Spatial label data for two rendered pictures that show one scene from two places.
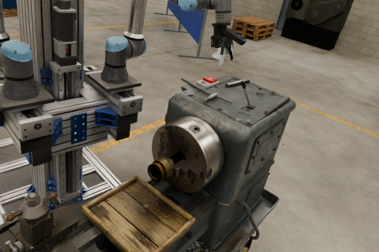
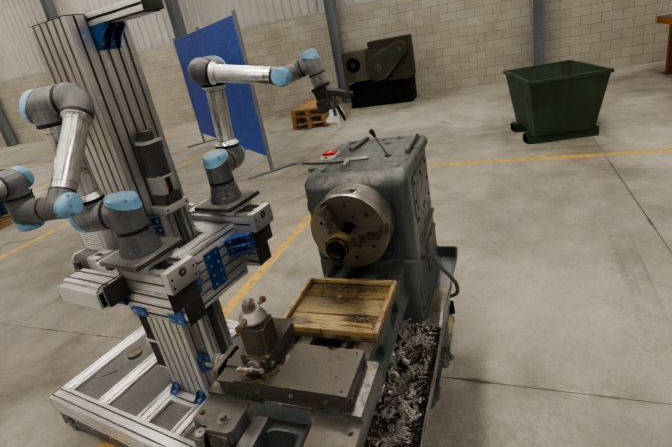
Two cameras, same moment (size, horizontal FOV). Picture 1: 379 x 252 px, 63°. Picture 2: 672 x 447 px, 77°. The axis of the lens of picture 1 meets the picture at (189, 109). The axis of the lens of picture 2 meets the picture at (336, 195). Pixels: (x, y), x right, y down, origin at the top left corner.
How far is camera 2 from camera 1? 0.49 m
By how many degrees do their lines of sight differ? 11
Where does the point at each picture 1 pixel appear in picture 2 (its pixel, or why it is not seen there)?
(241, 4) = (288, 93)
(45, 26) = (133, 168)
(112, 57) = (218, 174)
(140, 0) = (221, 101)
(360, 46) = (443, 82)
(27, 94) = (152, 245)
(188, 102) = (326, 176)
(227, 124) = (378, 175)
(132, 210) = (329, 304)
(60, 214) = not seen: hidden behind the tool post
